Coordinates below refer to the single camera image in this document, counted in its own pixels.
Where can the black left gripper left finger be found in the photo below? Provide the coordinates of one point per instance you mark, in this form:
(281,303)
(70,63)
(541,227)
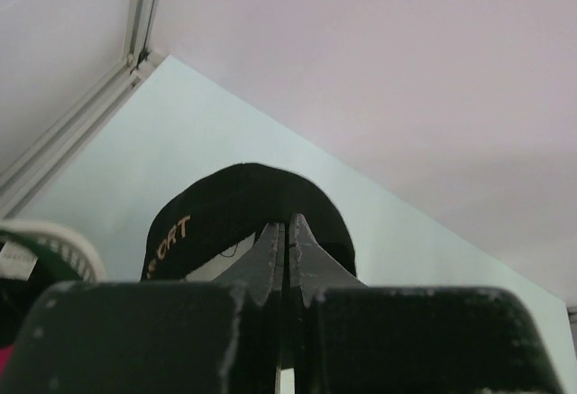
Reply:
(256,269)

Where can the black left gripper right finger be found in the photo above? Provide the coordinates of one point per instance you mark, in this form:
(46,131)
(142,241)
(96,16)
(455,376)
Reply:
(312,269)

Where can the magenta mesh cap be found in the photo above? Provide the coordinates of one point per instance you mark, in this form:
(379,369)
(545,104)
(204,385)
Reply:
(5,354)

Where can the black cap with gold lettering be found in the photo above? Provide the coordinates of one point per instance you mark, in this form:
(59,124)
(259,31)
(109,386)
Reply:
(232,206)

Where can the white plastic basket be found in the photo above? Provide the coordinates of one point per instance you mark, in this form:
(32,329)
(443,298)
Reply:
(66,254)

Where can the green brim black cap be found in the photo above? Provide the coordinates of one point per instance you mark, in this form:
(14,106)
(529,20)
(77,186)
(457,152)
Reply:
(28,268)

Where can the left aluminium frame post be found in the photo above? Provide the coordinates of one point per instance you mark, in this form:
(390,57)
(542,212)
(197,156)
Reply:
(66,65)

